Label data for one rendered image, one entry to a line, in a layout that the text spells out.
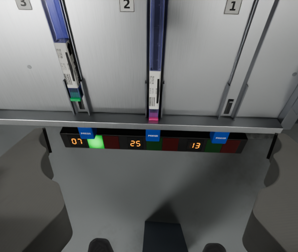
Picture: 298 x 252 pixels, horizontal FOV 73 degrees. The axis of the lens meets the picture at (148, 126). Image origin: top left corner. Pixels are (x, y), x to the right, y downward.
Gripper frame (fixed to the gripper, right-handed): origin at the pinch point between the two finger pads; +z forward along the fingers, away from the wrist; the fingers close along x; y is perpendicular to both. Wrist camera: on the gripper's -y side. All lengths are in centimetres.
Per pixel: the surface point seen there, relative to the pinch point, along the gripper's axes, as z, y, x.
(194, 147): 20.2, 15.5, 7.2
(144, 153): 72, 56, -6
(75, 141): 19.9, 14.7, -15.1
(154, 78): 14.1, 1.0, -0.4
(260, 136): 77, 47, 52
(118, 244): 49, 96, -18
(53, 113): 16.5, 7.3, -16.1
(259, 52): 14.5, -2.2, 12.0
